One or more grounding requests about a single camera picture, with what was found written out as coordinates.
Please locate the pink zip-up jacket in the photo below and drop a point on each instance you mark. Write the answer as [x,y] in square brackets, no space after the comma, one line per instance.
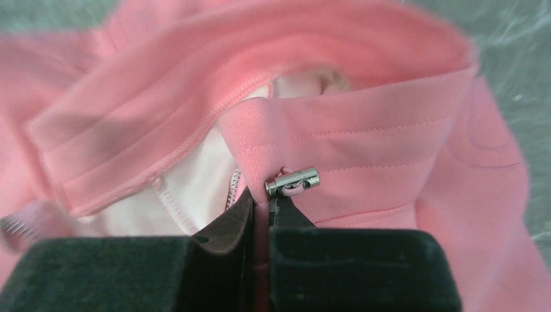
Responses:
[153,123]

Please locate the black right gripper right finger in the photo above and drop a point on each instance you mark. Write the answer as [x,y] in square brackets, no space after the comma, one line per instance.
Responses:
[329,269]

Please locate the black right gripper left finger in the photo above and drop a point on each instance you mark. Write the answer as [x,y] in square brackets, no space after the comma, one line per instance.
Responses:
[209,271]

